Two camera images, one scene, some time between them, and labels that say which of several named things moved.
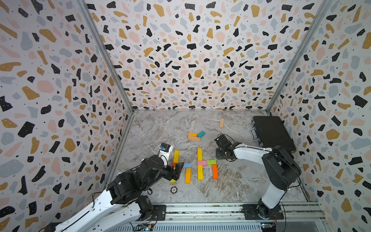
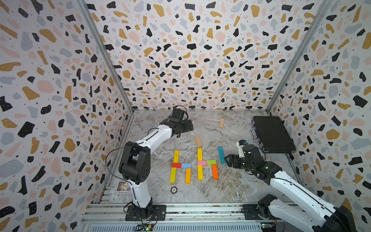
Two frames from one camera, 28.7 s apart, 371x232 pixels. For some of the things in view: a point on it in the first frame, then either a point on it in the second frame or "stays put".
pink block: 202,162 stays put
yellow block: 200,172 stays put
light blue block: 187,165 stays put
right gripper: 217,156 to 235,158
